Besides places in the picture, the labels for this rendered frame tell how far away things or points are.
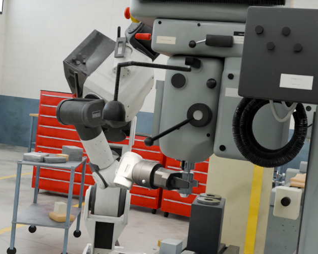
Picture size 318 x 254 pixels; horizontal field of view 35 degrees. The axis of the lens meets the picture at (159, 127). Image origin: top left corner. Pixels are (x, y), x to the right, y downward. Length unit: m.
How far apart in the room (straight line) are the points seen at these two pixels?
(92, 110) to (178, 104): 0.42
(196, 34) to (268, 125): 0.34
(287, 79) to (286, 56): 0.05
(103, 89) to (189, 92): 0.47
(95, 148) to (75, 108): 0.18
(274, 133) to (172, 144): 0.31
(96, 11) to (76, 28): 0.64
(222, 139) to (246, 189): 1.90
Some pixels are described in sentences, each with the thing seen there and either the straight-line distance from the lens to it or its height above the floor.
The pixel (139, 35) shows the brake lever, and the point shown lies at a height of 1.70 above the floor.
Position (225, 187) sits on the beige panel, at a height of 0.96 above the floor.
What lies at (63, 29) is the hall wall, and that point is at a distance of 12.34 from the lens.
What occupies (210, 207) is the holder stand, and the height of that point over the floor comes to 1.10.
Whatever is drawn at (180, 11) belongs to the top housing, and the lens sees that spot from 1.50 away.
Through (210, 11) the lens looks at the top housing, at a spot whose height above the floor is 1.75.
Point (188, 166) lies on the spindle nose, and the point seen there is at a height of 1.29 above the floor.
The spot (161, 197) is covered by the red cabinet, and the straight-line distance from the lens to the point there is 6.69.
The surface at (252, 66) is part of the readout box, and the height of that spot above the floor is 1.59.
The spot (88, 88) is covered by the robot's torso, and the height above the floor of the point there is 1.50.
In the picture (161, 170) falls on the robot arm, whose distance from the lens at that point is 1.64.
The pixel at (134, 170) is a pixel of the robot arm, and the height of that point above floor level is 1.25.
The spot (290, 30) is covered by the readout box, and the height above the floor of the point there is 1.67.
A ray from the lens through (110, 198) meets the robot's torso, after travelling 2.23.
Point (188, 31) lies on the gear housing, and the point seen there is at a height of 1.69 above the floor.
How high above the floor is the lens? 1.48
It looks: 3 degrees down
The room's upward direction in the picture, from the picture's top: 6 degrees clockwise
